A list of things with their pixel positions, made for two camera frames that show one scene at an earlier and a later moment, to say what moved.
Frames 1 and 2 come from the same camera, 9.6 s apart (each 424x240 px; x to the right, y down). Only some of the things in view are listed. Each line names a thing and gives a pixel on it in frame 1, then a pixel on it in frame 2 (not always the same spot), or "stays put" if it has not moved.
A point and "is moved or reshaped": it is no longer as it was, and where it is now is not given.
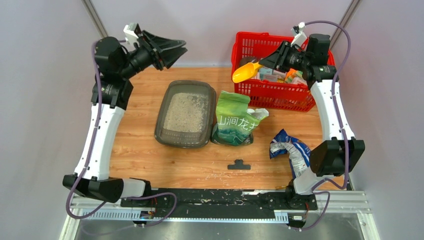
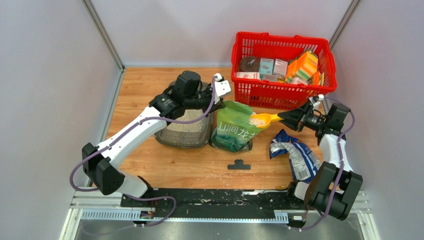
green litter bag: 235,123 is moved or reshaped
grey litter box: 187,118 stays put
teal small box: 263,71 stays put
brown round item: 244,60 stays put
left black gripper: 163,52 -> 219,105
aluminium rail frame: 345,202 stays put
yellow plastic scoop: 246,71 -> 262,120
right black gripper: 277,59 -> 294,118
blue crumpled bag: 298,152 stays put
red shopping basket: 271,88 stays put
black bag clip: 239,165 stays put
